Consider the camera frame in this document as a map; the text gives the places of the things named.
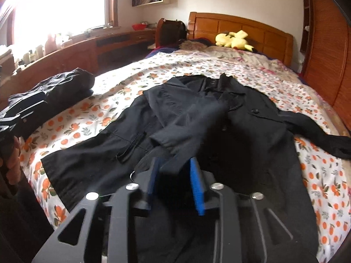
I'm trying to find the window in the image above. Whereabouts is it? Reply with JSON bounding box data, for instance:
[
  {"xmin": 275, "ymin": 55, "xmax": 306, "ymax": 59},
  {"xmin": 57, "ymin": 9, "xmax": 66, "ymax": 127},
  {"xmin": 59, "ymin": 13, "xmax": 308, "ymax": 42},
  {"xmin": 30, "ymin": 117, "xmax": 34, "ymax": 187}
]
[{"xmin": 7, "ymin": 0, "xmax": 119, "ymax": 50}]

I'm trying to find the pink floral blanket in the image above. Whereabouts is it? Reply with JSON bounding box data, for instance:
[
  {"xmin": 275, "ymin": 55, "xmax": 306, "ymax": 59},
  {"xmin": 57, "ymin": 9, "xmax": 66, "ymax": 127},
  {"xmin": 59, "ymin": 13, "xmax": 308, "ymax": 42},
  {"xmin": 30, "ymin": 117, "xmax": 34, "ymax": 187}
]
[{"xmin": 178, "ymin": 44, "xmax": 301, "ymax": 73}]

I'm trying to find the dark wooden corner shelf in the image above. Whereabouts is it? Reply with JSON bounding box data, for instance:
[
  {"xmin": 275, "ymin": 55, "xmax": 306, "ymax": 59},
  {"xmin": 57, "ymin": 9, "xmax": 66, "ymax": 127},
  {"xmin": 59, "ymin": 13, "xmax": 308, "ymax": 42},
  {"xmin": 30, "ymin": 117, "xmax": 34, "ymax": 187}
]
[{"xmin": 300, "ymin": 0, "xmax": 315, "ymax": 53}]

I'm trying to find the yellow plush toy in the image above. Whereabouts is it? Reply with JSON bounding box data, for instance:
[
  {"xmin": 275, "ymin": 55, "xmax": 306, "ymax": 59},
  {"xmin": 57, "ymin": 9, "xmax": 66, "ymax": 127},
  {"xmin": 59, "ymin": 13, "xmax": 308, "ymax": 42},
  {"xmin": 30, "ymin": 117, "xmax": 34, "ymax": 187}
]
[{"xmin": 215, "ymin": 30, "xmax": 254, "ymax": 51}]

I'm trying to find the folded black garment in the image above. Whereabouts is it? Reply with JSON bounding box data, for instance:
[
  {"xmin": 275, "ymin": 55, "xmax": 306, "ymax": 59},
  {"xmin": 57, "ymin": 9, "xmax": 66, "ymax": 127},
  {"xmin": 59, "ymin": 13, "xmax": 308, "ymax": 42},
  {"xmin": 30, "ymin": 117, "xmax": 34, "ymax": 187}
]
[{"xmin": 8, "ymin": 68, "xmax": 95, "ymax": 121}]

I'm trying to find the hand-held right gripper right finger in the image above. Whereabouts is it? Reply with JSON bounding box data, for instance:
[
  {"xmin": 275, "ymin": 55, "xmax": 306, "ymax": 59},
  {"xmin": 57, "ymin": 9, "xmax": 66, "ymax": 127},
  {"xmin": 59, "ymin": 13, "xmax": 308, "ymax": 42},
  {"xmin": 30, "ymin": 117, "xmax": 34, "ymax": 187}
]
[{"xmin": 190, "ymin": 156, "xmax": 319, "ymax": 263}]

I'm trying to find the black coat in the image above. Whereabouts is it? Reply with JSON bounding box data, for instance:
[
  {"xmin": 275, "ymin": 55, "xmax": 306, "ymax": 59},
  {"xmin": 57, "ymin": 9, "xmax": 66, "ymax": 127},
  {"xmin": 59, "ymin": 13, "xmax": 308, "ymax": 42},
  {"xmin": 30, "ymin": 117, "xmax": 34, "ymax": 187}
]
[{"xmin": 41, "ymin": 73, "xmax": 351, "ymax": 263}]

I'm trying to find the long wooden desk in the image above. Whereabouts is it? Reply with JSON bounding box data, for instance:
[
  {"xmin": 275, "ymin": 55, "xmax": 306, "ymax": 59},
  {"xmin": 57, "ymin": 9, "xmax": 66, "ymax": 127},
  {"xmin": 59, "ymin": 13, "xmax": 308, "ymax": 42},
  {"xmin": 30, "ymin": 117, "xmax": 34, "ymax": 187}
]
[{"xmin": 0, "ymin": 29, "xmax": 157, "ymax": 111}]

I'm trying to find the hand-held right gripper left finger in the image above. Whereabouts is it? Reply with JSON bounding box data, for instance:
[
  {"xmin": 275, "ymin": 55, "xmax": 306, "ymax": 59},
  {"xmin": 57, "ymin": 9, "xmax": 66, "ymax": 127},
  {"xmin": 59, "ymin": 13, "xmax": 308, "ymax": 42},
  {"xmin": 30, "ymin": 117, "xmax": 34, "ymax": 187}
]
[{"xmin": 31, "ymin": 157, "xmax": 163, "ymax": 263}]

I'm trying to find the wooden slatted wardrobe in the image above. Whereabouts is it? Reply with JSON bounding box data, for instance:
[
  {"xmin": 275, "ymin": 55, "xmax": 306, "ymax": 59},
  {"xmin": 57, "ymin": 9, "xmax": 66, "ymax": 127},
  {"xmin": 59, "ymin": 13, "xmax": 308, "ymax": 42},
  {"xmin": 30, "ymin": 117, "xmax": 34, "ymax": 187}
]
[{"xmin": 300, "ymin": 0, "xmax": 351, "ymax": 140}]

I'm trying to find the dark fur-trimmed garment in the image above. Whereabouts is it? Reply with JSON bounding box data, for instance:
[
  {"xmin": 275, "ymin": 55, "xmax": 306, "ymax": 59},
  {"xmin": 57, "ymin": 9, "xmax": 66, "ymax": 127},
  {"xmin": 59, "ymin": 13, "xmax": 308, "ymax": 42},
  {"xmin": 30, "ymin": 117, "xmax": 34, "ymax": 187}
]
[{"xmin": 178, "ymin": 39, "xmax": 215, "ymax": 51}]

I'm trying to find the orange print bed sheet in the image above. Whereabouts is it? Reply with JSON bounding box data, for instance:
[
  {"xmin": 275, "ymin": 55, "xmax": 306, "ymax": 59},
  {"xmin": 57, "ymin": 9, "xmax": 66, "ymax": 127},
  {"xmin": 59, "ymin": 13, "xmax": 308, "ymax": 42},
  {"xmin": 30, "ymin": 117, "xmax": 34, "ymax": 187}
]
[{"xmin": 16, "ymin": 48, "xmax": 351, "ymax": 263}]

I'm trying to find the person's left hand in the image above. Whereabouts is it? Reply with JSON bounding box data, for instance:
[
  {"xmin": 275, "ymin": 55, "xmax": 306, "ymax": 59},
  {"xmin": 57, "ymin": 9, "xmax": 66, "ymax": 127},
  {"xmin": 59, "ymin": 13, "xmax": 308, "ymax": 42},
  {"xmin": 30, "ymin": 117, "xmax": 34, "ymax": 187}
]
[{"xmin": 5, "ymin": 136, "xmax": 22, "ymax": 185}]

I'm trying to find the dark blue blanket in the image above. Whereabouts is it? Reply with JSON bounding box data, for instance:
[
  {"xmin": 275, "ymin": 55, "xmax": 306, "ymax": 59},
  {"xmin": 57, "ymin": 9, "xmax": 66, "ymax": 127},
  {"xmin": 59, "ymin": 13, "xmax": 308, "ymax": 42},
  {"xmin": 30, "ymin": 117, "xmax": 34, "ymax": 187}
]
[{"xmin": 144, "ymin": 45, "xmax": 182, "ymax": 60}]

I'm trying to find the wooden headboard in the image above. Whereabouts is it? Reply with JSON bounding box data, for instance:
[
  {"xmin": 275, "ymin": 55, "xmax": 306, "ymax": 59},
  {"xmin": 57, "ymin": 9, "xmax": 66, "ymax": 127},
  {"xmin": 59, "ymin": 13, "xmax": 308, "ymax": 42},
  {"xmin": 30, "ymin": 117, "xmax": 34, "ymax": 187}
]
[{"xmin": 187, "ymin": 12, "xmax": 294, "ymax": 66}]

